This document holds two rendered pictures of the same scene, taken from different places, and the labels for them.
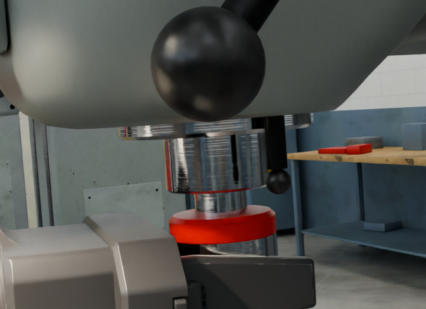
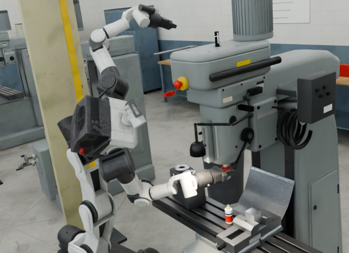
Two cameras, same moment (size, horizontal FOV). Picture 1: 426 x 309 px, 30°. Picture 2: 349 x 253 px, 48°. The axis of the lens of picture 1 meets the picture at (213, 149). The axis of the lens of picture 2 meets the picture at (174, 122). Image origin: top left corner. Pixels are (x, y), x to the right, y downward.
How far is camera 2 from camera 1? 173 cm
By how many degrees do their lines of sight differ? 17
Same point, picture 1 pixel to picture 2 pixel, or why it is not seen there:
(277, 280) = (231, 172)
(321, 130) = (169, 48)
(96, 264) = (220, 174)
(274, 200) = (151, 77)
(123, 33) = (225, 161)
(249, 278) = (229, 172)
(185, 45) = (233, 167)
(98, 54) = (223, 162)
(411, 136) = not seen: hidden behind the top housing
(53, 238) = (214, 171)
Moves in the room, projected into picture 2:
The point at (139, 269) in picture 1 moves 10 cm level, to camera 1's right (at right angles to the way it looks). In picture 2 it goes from (224, 174) to (242, 171)
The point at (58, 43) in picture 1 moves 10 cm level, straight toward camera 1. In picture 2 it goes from (220, 161) to (230, 169)
